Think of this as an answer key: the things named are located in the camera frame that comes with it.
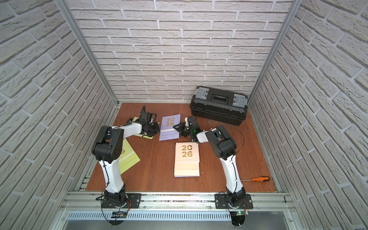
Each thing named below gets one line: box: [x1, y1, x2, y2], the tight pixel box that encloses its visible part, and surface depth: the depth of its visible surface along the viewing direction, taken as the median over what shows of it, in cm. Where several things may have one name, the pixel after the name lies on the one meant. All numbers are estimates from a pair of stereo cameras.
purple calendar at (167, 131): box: [159, 113, 181, 142], surface depth 102 cm
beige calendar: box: [173, 141, 200, 178], surface depth 87 cm
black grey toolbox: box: [189, 85, 249, 126], surface depth 100 cm
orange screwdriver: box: [240, 176, 270, 182], surface depth 81 cm
